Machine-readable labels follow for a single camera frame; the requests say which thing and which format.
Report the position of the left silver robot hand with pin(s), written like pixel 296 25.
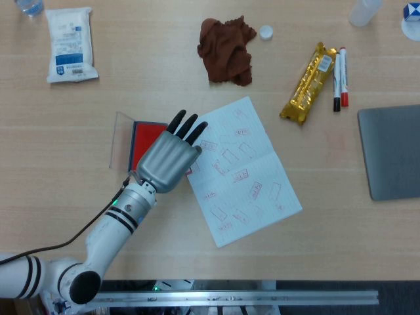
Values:
pixel 167 160

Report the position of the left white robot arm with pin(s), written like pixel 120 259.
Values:
pixel 108 236

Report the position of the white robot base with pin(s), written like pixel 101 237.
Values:
pixel 170 285

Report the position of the red ink pad case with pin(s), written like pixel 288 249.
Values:
pixel 144 134

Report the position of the open lined notebook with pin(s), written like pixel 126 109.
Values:
pixel 249 203

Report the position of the brown crumpled cloth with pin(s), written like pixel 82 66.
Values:
pixel 226 52

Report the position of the white blue wipes packet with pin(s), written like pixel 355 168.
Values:
pixel 70 42

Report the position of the white bottle cap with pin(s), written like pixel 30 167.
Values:
pixel 266 32

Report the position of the gold foil snack package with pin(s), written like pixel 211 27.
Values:
pixel 310 83

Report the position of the white patterned bag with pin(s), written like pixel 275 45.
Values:
pixel 60 307

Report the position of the black capped whiteboard marker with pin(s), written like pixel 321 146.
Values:
pixel 337 85

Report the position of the red capped whiteboard marker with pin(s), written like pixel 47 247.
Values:
pixel 343 75

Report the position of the clear plastic water bottle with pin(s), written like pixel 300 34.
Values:
pixel 31 7

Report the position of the grey closed laptop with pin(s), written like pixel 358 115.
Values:
pixel 393 154

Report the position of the translucent squeeze wash bottle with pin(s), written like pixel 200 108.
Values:
pixel 362 11

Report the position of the white round disc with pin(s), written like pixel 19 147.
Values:
pixel 411 31

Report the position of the blue white snake puzzle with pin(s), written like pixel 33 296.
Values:
pixel 412 11

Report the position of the aluminium profile rail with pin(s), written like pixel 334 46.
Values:
pixel 229 298

